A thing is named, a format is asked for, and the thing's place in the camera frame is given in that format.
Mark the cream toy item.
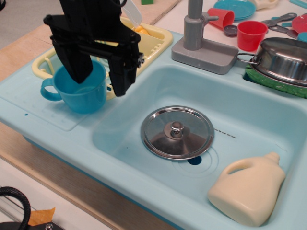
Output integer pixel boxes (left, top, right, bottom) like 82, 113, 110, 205
251, 0, 279, 10

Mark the black cable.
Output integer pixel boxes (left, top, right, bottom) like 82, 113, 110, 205
0, 186, 31, 227

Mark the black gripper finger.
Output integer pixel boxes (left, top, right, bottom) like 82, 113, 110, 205
53, 43, 93, 83
108, 56, 139, 97

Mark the blue plate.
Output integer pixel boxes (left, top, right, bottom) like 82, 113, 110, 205
213, 0, 256, 21

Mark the steel pot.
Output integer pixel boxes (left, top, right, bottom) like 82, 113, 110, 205
236, 37, 307, 88

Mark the red cup lying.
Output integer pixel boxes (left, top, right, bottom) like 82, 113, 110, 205
207, 8, 235, 30

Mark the red plate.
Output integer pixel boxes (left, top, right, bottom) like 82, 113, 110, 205
292, 14, 307, 34

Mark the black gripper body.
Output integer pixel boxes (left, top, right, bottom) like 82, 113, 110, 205
44, 0, 144, 66

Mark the red cup upright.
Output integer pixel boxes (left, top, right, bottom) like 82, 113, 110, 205
237, 21, 268, 51

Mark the white plastic knife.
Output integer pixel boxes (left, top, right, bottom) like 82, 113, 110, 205
120, 0, 142, 28

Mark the blue plastic cup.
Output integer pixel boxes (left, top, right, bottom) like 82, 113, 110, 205
40, 60, 107, 114

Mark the grey toy faucet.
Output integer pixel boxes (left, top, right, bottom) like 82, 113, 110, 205
171, 0, 239, 75

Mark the green block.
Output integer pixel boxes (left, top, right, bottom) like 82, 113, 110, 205
141, 0, 154, 5

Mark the cream detergent bottle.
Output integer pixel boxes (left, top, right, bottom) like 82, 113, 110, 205
207, 152, 285, 227

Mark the orange tape piece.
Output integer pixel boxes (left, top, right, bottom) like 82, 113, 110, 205
28, 207, 56, 226

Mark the steel pot lid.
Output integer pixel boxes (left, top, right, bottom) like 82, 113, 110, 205
141, 106, 214, 161

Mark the light blue toy sink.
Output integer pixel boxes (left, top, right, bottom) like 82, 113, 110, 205
0, 29, 307, 230

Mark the grey toy utensil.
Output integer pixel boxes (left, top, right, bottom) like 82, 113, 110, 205
261, 12, 297, 27

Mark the purple small lid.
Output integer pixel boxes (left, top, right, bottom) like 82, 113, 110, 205
224, 25, 237, 37

